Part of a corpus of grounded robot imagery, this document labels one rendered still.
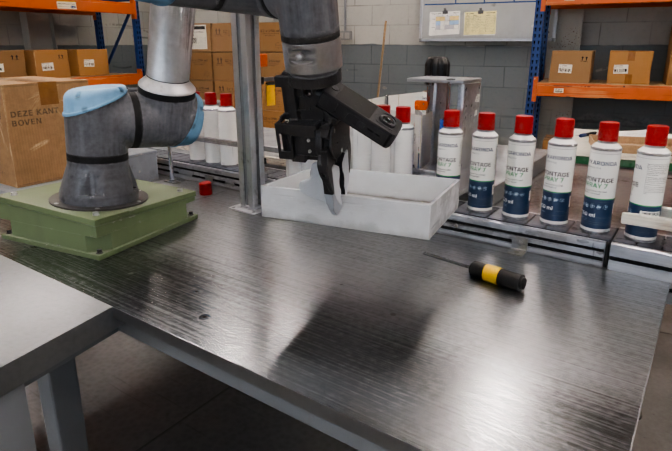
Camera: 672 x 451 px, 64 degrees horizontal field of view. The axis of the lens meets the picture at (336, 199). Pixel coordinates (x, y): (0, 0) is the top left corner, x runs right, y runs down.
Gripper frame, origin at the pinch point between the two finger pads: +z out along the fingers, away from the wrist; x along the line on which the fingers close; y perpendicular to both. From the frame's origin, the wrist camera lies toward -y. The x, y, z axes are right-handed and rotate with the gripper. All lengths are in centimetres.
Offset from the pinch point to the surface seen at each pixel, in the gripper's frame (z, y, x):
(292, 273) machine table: 17.3, 11.8, -3.5
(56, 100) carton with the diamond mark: 2, 98, -41
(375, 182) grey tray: 5.8, 0.6, -18.6
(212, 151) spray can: 21, 62, -55
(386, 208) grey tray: -0.6, -7.1, 0.4
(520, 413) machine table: 11.3, -27.6, 20.3
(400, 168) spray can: 14.1, 2.1, -41.2
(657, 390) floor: 126, -76, -102
